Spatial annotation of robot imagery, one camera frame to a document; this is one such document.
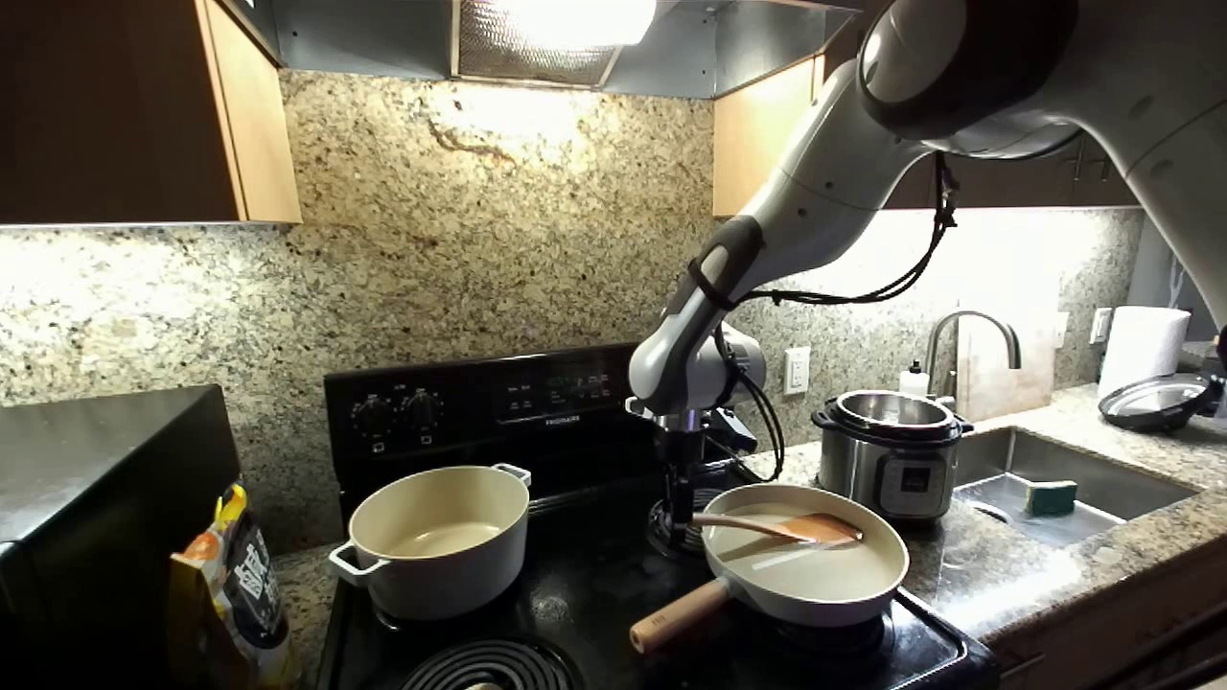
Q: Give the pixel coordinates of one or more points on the black microwave oven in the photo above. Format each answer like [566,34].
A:
[92,501]

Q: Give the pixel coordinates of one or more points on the cream pot with handles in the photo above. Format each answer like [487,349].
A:
[439,540]

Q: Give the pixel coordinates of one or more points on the yellow black snack bag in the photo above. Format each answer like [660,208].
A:
[222,616]

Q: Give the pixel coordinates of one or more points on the steel kitchen sink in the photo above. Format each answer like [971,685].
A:
[998,466]

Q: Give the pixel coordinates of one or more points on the white paper towel roll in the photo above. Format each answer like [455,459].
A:
[1138,342]

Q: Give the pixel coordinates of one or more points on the steel range hood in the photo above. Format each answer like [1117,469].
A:
[643,48]

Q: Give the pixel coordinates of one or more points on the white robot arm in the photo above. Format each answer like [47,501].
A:
[971,78]

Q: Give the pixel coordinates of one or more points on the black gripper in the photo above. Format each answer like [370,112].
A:
[699,448]

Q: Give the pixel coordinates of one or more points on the white wall outlet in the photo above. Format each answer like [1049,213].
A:
[793,375]

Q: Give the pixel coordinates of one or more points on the black pressure cooker lid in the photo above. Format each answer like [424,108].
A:
[1161,404]

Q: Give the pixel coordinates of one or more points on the cream frying pan wooden handle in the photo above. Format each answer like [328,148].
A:
[813,588]

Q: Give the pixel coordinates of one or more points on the wooden spoon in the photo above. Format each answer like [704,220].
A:
[801,529]

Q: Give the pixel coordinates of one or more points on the black electric stove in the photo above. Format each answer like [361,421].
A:
[594,554]

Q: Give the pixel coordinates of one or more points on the chrome faucet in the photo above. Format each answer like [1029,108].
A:
[962,347]

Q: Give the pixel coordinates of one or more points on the white soap bottle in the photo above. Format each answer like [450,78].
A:
[915,381]

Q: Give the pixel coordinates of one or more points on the left wooden wall cabinet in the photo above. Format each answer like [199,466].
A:
[140,112]

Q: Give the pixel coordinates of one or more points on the stainless pressure cooker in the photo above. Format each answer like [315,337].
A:
[887,448]

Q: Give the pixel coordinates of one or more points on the green sponge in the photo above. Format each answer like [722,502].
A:
[1052,501]

